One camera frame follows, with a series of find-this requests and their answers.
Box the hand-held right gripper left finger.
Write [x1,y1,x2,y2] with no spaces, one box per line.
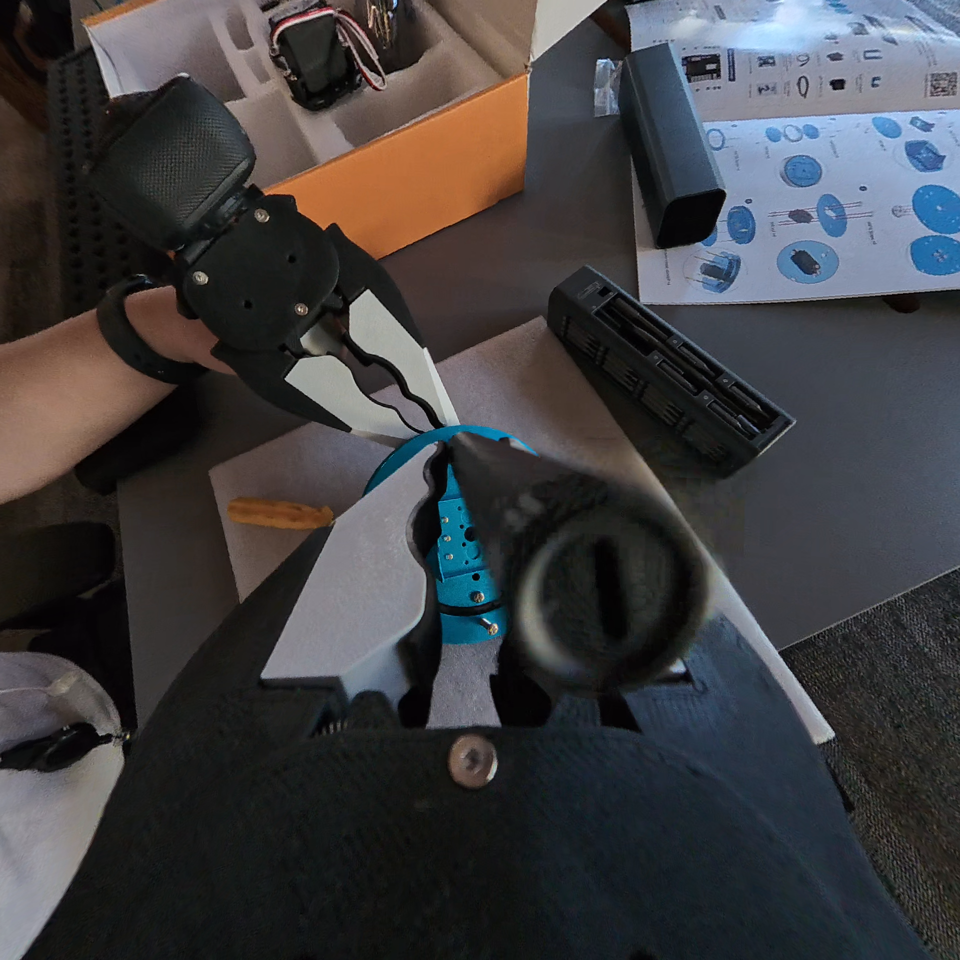
[261,441,455,729]

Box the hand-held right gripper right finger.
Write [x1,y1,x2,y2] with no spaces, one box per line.
[491,637,695,729]

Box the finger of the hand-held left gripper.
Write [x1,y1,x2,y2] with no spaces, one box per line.
[330,288,461,435]
[285,341,440,438]

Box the blue round metal base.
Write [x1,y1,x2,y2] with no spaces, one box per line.
[363,426,540,648]

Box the dark grey electric screwdriver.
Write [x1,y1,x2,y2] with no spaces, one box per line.
[446,431,714,695]

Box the person's left forearm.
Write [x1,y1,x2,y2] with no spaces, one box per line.
[0,300,181,505]

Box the person's left hand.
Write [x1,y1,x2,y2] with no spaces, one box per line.
[126,288,238,376]

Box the white foam sheet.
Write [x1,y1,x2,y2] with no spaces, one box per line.
[208,315,836,745]

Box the orange cardboard box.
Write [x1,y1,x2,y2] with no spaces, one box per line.
[81,0,612,260]

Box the black wristband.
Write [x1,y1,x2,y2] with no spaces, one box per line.
[96,275,210,386]

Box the black perforated mat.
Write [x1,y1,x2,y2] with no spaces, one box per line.
[45,45,185,309]

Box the white foam box insert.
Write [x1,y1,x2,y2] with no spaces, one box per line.
[112,0,526,170]

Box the black screwdriver bit case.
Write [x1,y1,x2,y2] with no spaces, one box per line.
[546,264,798,479]

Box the clear plastic bag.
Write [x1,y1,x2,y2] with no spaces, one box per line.
[592,58,625,117]

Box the dark grey case sleeve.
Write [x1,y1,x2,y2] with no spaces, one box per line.
[618,42,729,250]

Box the person's white garment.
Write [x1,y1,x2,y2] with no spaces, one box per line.
[0,651,135,960]

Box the instruction sheet with blue drawings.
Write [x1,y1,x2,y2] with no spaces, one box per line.
[632,108,960,306]

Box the parts list sheet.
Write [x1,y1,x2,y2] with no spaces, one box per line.
[626,0,960,125]

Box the yellow handled screwdriver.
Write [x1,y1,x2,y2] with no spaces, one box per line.
[227,495,336,531]

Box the blue metal bracket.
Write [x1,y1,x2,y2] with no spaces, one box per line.
[421,480,513,605]

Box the black servo with wires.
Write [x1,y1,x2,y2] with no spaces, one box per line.
[268,0,387,112]

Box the black drawstring toggle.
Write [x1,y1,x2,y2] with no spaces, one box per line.
[0,721,135,774]

